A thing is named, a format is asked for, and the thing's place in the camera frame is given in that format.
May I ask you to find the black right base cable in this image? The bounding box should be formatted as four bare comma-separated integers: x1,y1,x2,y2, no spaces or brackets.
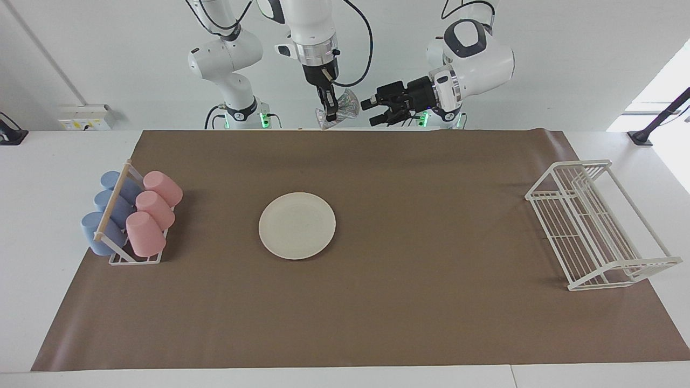
204,104,228,130

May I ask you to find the black table clamp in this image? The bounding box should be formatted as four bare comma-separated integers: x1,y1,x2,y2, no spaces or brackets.
0,112,29,146

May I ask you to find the brown table mat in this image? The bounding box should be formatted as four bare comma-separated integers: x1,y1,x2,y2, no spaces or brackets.
31,128,690,372

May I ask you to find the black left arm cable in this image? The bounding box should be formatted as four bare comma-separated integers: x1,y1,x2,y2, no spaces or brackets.
441,0,496,22

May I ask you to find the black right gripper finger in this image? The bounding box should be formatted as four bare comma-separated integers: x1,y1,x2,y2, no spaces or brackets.
326,88,342,122
315,85,333,121

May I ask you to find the white wall socket box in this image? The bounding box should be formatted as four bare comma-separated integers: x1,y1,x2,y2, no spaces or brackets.
58,104,115,131

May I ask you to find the white wire dish rack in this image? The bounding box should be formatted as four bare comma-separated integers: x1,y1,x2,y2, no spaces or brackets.
525,159,684,292

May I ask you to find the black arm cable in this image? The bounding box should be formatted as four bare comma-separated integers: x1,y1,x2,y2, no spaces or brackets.
323,0,374,88
441,0,496,22

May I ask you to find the cream round plate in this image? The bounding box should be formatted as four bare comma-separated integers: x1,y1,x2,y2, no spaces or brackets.
259,192,336,260

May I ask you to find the blue plastic cup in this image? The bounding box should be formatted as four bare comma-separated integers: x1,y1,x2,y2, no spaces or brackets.
100,171,142,203
94,190,135,227
81,212,129,256

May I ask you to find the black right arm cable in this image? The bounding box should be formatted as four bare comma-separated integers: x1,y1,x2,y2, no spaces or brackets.
323,0,374,88

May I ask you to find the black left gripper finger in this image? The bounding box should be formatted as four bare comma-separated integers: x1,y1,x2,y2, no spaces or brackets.
360,81,408,112
369,107,411,128

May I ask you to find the black stand with clamp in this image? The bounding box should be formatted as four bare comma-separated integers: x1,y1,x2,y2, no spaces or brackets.
627,87,690,147

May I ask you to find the pink plastic cup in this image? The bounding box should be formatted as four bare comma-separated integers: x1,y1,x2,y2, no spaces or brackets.
135,191,176,231
142,171,183,208
126,211,167,258

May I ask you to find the white cup holder rack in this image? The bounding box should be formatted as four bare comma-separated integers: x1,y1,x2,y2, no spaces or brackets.
93,159,174,266

